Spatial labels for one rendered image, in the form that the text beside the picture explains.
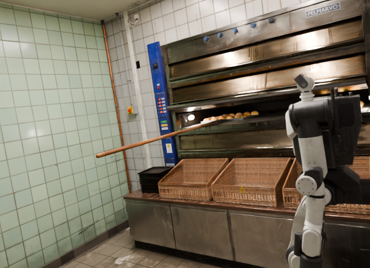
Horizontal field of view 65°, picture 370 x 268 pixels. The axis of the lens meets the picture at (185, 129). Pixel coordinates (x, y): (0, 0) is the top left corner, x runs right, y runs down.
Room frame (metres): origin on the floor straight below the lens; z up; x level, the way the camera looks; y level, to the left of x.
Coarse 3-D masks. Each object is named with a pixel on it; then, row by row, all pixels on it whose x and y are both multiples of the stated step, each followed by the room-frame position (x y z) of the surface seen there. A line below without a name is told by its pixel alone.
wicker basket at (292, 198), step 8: (360, 160) 2.19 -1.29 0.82; (368, 160) 2.16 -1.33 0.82; (296, 168) 2.43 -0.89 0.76; (360, 168) 2.18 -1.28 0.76; (368, 168) 2.15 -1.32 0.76; (288, 176) 2.21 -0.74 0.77; (296, 176) 2.41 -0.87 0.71; (360, 176) 2.17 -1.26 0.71; (368, 176) 2.14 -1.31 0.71; (288, 184) 2.19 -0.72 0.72; (288, 192) 2.06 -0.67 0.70; (296, 192) 2.03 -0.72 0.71; (288, 200) 2.06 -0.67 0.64; (296, 200) 2.03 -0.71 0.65; (288, 208) 2.06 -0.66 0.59; (296, 208) 2.03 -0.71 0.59; (328, 208) 1.91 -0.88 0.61; (336, 208) 1.89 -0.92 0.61; (344, 208) 1.86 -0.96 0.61; (352, 208) 1.83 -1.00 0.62; (360, 208) 1.81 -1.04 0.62; (368, 208) 1.79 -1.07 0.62
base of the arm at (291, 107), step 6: (324, 102) 1.10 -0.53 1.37; (330, 102) 1.13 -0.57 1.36; (330, 108) 1.09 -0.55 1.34; (294, 114) 1.15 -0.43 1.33; (330, 114) 1.09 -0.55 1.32; (294, 120) 1.15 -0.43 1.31; (330, 120) 1.09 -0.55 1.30; (294, 126) 1.17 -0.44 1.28; (324, 126) 1.14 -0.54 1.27; (330, 126) 1.12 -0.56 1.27
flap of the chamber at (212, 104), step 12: (336, 84) 2.16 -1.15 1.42; (348, 84) 2.11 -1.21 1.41; (360, 84) 2.08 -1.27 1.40; (252, 96) 2.54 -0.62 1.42; (264, 96) 2.47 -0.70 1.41; (276, 96) 2.45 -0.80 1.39; (288, 96) 2.46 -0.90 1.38; (168, 108) 3.07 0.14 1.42; (180, 108) 2.98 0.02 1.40; (192, 108) 2.99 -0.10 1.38; (204, 108) 3.00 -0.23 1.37
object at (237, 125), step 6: (366, 114) 2.18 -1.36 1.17; (276, 120) 2.60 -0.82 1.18; (282, 120) 2.54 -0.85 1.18; (210, 126) 2.97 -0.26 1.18; (216, 126) 2.92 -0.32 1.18; (222, 126) 2.88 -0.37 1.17; (228, 126) 2.85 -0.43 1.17; (234, 126) 2.81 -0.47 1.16; (240, 126) 2.78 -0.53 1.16; (246, 126) 2.74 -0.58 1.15; (252, 126) 2.71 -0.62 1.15; (258, 126) 2.67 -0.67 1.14
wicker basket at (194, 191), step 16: (192, 160) 3.08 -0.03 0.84; (208, 160) 2.97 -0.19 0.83; (224, 160) 2.87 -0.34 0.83; (176, 176) 3.02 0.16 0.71; (192, 176) 3.04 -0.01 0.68; (208, 176) 2.94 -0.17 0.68; (160, 192) 2.78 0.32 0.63; (176, 192) 2.66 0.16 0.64; (192, 192) 2.56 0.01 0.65; (208, 192) 2.47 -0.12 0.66
